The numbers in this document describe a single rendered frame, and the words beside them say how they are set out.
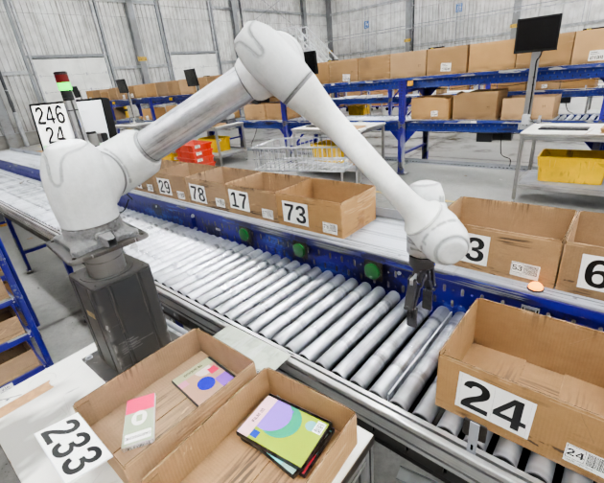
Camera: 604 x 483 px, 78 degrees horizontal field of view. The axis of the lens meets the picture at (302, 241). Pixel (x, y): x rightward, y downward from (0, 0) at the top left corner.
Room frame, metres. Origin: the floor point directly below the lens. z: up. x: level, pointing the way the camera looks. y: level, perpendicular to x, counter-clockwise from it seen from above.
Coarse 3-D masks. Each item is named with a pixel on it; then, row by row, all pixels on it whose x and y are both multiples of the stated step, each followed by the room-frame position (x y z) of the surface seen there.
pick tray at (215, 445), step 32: (256, 384) 0.75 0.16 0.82; (288, 384) 0.74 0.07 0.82; (224, 416) 0.67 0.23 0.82; (320, 416) 0.68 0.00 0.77; (352, 416) 0.60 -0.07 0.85; (192, 448) 0.59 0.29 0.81; (224, 448) 0.62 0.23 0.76; (352, 448) 0.59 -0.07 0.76; (160, 480) 0.52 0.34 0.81; (192, 480) 0.55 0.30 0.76; (224, 480) 0.55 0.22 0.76; (256, 480) 0.54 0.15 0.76; (288, 480) 0.53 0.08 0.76; (320, 480) 0.49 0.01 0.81
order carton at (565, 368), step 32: (480, 320) 0.90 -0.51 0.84; (512, 320) 0.84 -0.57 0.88; (544, 320) 0.80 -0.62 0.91; (448, 352) 0.74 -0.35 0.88; (480, 352) 0.86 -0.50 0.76; (512, 352) 0.83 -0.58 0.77; (544, 352) 0.79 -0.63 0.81; (576, 352) 0.74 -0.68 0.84; (448, 384) 0.68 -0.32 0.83; (512, 384) 0.59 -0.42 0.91; (544, 384) 0.72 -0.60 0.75; (576, 384) 0.71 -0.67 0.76; (544, 416) 0.54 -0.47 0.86; (576, 416) 0.51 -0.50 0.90; (544, 448) 0.54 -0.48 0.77
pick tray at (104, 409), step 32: (160, 352) 0.90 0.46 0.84; (192, 352) 0.97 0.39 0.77; (224, 352) 0.91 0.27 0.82; (128, 384) 0.82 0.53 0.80; (160, 384) 0.86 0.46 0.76; (96, 416) 0.74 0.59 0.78; (160, 416) 0.74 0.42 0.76; (192, 416) 0.66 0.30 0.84; (160, 448) 0.59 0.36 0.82; (128, 480) 0.53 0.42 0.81
